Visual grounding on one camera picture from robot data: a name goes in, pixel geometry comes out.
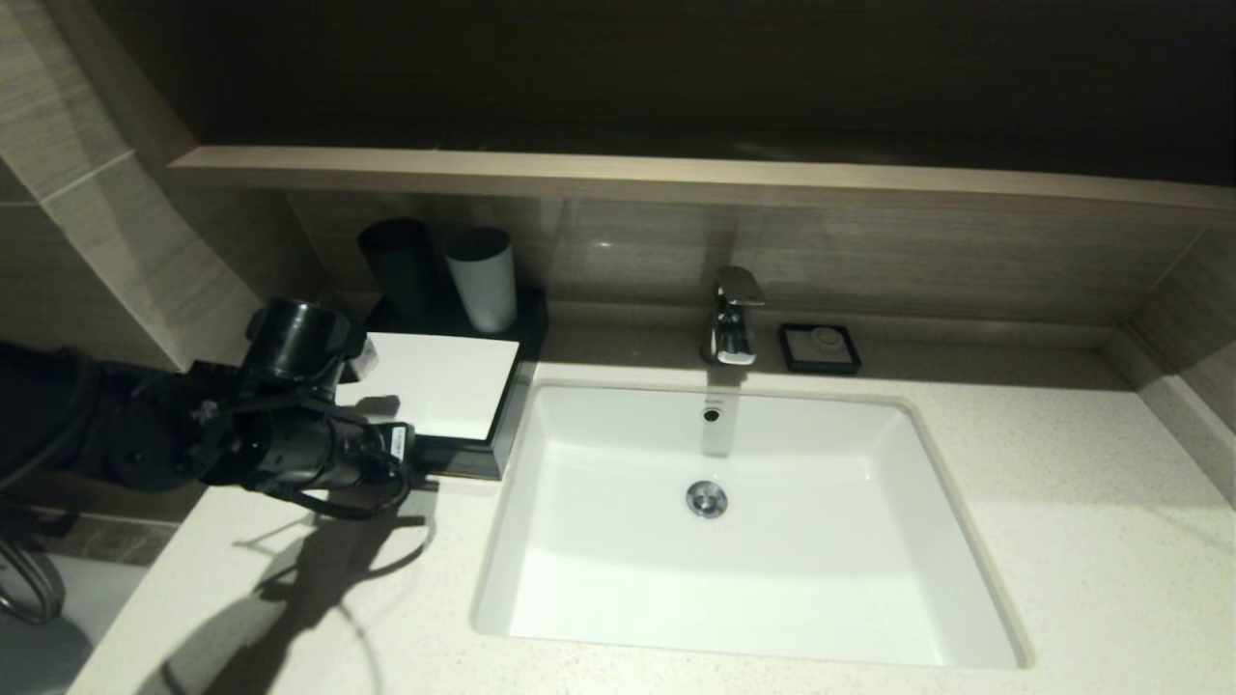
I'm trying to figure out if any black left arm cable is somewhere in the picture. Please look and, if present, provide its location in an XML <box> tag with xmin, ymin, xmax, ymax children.
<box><xmin>266</xmin><ymin>454</ymin><xmax>411</xmax><ymax>522</ymax></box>

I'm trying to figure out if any white tumbler cup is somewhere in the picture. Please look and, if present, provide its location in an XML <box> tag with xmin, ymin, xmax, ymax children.
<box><xmin>442</xmin><ymin>228</ymin><xmax>518</xmax><ymax>336</ymax></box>

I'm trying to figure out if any grey curved cable loop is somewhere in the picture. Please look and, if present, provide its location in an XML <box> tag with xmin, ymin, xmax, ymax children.
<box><xmin>0</xmin><ymin>545</ymin><xmax>64</xmax><ymax>628</ymax></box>

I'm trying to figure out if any white square pad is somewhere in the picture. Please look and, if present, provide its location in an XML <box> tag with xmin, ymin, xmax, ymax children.
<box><xmin>338</xmin><ymin>332</ymin><xmax>520</xmax><ymax>443</ymax></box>

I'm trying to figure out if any white rectangular sink basin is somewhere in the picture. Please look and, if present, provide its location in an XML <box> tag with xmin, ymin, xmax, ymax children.
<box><xmin>470</xmin><ymin>383</ymin><xmax>1029</xmax><ymax>672</ymax></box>

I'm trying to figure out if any black drawer with metal handle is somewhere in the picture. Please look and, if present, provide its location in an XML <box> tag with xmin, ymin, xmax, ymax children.
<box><xmin>410</xmin><ymin>439</ymin><xmax>503</xmax><ymax>482</ymax></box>

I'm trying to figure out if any black square soap dish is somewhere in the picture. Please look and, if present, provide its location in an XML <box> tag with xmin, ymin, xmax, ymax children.
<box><xmin>777</xmin><ymin>323</ymin><xmax>861</xmax><ymax>376</ymax></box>

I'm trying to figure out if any black storage box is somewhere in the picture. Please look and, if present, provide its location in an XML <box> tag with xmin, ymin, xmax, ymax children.
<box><xmin>362</xmin><ymin>280</ymin><xmax>549</xmax><ymax>482</ymax></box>

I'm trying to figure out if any chrome faucet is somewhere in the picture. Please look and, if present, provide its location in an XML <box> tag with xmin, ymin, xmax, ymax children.
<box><xmin>700</xmin><ymin>266</ymin><xmax>765</xmax><ymax>368</ymax></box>

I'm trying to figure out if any wooden wall ledge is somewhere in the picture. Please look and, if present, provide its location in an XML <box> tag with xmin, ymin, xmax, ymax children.
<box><xmin>169</xmin><ymin>145</ymin><xmax>1236</xmax><ymax>215</ymax></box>

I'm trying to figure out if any black tumbler cup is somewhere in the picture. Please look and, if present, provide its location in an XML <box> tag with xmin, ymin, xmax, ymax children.
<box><xmin>357</xmin><ymin>218</ymin><xmax>443</xmax><ymax>327</ymax></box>

